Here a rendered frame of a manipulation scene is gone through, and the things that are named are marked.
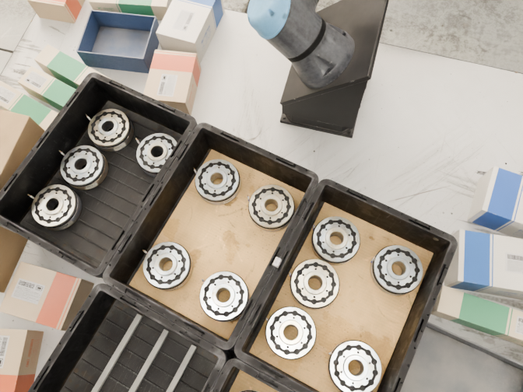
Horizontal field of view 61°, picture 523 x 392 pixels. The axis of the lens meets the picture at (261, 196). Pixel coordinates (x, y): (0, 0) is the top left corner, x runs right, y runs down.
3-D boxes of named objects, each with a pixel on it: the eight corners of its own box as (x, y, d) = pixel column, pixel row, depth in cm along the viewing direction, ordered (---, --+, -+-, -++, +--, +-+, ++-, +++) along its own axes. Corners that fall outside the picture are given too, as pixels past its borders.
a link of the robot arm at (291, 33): (275, 62, 105) (233, 26, 97) (295, 15, 108) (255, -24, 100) (310, 54, 96) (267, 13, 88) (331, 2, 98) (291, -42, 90)
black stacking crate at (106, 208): (109, 97, 117) (92, 71, 106) (207, 143, 111) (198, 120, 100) (15, 228, 106) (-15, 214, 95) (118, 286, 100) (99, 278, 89)
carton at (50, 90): (106, 111, 128) (97, 100, 122) (93, 128, 126) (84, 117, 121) (41, 78, 133) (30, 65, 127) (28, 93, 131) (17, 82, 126)
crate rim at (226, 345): (201, 124, 102) (199, 119, 100) (321, 179, 96) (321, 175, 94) (103, 281, 91) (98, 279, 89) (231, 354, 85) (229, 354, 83)
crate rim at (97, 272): (94, 75, 108) (90, 69, 105) (201, 124, 102) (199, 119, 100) (-11, 217, 97) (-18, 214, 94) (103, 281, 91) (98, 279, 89)
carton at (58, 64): (43, 71, 134) (33, 59, 128) (57, 57, 135) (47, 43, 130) (106, 106, 129) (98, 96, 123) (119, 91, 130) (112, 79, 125)
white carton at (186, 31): (188, 1, 140) (183, -21, 132) (224, 11, 138) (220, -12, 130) (163, 53, 134) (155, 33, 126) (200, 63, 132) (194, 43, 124)
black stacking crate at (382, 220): (318, 195, 105) (322, 177, 94) (439, 252, 99) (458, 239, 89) (237, 353, 94) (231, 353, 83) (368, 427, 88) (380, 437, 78)
